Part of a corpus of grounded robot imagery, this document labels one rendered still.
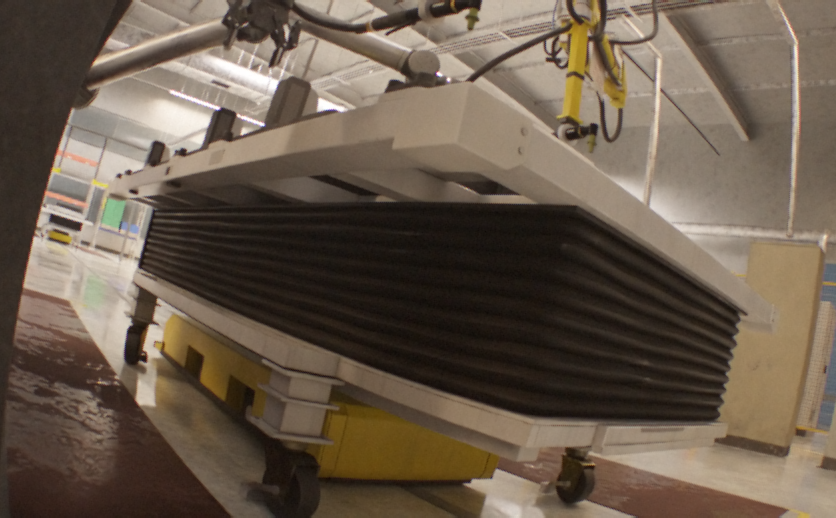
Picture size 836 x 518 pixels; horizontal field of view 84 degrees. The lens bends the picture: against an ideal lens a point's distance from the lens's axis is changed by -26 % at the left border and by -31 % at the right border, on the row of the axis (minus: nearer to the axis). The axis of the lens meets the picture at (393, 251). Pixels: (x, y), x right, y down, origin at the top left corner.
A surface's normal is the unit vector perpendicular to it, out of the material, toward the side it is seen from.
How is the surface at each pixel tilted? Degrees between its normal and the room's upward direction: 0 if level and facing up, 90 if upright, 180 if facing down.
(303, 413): 90
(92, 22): 90
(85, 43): 90
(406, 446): 90
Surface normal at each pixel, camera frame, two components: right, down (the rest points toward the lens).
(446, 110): -0.77, -0.25
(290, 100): 0.59, 0.06
